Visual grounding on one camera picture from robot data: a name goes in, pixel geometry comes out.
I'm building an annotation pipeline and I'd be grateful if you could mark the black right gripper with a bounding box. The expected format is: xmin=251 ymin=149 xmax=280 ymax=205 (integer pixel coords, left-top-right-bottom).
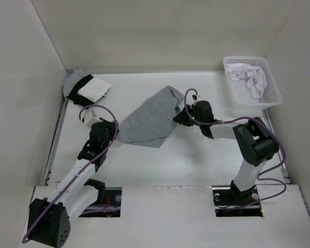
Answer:
xmin=173 ymin=104 xmax=203 ymax=127

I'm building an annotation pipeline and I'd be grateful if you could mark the grey tank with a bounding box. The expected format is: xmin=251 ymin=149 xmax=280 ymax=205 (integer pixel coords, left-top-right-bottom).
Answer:
xmin=62 ymin=69 xmax=88 ymax=98
xmin=118 ymin=86 xmax=184 ymax=148

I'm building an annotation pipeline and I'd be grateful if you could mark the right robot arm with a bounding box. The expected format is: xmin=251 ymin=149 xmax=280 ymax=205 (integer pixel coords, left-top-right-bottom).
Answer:
xmin=173 ymin=100 xmax=279 ymax=207

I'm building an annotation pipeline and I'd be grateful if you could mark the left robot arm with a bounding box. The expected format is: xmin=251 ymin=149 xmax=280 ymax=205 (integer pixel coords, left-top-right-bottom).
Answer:
xmin=22 ymin=119 xmax=118 ymax=247

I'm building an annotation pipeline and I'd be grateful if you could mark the folded white tank top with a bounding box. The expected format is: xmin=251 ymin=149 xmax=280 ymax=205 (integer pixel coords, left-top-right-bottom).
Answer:
xmin=78 ymin=77 xmax=111 ymax=102

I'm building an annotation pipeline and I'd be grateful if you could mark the folded black tank top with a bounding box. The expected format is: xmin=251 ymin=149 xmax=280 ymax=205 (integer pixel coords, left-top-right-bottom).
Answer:
xmin=67 ymin=74 xmax=94 ymax=107

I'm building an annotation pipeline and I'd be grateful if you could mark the folded grey tank top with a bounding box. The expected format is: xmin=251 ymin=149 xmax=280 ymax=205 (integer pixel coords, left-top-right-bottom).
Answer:
xmin=62 ymin=69 xmax=88 ymax=98

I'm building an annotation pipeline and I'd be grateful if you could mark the white tank top in basket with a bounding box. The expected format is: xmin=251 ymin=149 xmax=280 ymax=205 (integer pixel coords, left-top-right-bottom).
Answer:
xmin=226 ymin=63 xmax=267 ymax=99

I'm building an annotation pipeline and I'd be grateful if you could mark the white plastic laundry basket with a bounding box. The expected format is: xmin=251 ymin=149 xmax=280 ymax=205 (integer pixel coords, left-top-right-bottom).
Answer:
xmin=223 ymin=56 xmax=283 ymax=110

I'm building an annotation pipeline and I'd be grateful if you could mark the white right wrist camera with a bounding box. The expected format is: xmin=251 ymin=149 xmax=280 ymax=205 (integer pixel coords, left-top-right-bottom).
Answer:
xmin=192 ymin=94 xmax=202 ymax=104

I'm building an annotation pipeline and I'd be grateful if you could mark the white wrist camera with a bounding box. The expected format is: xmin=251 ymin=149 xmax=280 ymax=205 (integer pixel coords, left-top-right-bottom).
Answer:
xmin=81 ymin=110 xmax=101 ymax=129
xmin=192 ymin=94 xmax=202 ymax=104

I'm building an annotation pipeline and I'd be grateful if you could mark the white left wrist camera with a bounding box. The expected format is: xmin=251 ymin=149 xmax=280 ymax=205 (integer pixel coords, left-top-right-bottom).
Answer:
xmin=81 ymin=110 xmax=101 ymax=129

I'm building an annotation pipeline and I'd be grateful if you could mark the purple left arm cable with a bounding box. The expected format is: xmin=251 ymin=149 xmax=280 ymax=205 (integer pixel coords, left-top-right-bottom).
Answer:
xmin=22 ymin=105 xmax=120 ymax=245

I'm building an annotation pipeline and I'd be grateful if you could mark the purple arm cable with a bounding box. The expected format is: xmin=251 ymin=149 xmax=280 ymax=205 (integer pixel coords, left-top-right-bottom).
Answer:
xmin=183 ymin=88 xmax=288 ymax=208
xmin=22 ymin=105 xmax=120 ymax=245

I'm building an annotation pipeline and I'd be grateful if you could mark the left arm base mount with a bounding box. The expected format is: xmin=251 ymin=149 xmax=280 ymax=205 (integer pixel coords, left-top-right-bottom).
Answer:
xmin=79 ymin=188 xmax=122 ymax=218

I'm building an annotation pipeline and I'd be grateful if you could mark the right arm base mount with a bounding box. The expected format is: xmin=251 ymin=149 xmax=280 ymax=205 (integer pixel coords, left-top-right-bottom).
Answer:
xmin=212 ymin=187 xmax=263 ymax=217

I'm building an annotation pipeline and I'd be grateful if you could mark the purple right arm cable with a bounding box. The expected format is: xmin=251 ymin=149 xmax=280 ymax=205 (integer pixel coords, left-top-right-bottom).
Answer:
xmin=183 ymin=88 xmax=288 ymax=208

